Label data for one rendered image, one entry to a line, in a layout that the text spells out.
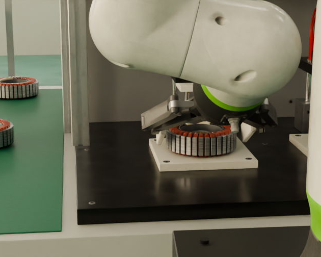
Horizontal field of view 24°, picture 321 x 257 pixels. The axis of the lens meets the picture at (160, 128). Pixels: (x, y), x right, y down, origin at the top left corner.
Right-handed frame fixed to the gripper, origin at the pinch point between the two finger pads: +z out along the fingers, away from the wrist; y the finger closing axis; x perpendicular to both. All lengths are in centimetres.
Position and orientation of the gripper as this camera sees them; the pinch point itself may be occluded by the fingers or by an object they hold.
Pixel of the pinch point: (202, 132)
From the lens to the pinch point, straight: 116.0
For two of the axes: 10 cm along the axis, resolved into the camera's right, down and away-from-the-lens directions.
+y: 9.9, -0.3, 1.2
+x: -0.6, -9.6, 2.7
